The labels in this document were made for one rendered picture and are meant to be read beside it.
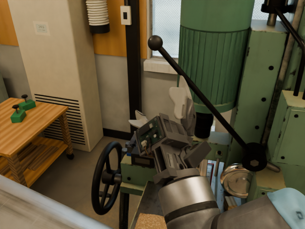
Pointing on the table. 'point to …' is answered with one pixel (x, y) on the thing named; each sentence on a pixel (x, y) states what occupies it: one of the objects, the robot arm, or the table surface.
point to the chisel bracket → (215, 144)
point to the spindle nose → (203, 125)
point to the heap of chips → (150, 221)
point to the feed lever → (248, 165)
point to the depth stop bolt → (218, 161)
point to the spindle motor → (214, 48)
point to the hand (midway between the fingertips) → (159, 95)
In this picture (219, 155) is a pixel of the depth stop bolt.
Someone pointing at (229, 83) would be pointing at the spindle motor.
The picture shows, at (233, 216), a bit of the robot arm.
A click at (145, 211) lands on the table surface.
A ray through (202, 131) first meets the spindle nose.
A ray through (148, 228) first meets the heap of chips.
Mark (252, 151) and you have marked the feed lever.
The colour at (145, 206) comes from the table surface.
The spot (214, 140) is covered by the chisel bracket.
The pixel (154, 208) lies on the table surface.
